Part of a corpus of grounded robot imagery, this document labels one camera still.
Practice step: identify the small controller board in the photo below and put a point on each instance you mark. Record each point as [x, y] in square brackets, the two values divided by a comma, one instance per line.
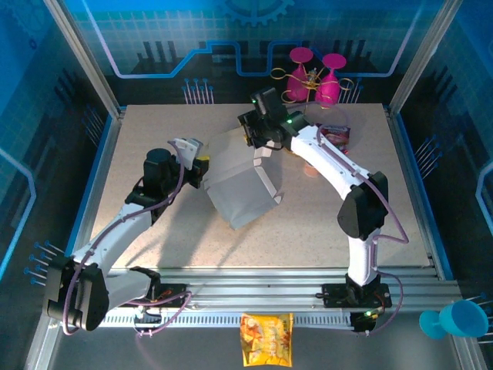
[146, 320]
[364, 320]

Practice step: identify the blue plastic goblet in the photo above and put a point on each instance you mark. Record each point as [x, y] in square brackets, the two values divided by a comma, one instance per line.
[462, 318]

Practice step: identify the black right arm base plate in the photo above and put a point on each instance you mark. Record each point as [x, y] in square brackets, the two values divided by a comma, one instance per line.
[335, 297]

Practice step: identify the pink red snack packet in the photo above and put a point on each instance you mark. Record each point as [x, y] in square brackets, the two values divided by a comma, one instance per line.
[338, 135]

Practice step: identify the pink plastic goblet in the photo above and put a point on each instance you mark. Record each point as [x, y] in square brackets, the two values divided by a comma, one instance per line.
[327, 92]
[296, 86]

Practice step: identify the yellow chips bag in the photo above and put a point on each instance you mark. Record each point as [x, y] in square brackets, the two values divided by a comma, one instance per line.
[265, 339]

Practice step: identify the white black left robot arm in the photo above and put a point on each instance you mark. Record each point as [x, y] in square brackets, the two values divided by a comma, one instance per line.
[115, 235]

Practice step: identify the aluminium side rail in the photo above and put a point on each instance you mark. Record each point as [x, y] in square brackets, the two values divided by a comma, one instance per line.
[404, 154]
[111, 135]

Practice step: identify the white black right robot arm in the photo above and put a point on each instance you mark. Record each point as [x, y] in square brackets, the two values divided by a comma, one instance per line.
[327, 162]

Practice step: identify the yellow white paper box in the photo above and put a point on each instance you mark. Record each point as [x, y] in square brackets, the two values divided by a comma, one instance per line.
[239, 185]

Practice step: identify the aluminium front frame rail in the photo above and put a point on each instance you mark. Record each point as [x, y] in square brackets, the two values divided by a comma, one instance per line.
[250, 287]

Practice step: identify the aluminium frame post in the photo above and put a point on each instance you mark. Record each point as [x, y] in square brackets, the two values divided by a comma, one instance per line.
[422, 58]
[85, 58]

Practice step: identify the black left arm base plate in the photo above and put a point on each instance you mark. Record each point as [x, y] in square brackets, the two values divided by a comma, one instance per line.
[175, 294]

